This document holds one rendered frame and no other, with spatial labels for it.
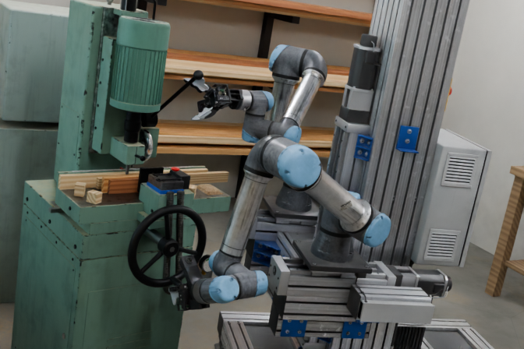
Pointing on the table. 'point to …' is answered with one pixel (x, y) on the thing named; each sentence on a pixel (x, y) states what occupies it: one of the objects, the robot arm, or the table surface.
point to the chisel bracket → (126, 150)
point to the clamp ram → (147, 174)
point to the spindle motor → (139, 64)
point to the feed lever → (168, 102)
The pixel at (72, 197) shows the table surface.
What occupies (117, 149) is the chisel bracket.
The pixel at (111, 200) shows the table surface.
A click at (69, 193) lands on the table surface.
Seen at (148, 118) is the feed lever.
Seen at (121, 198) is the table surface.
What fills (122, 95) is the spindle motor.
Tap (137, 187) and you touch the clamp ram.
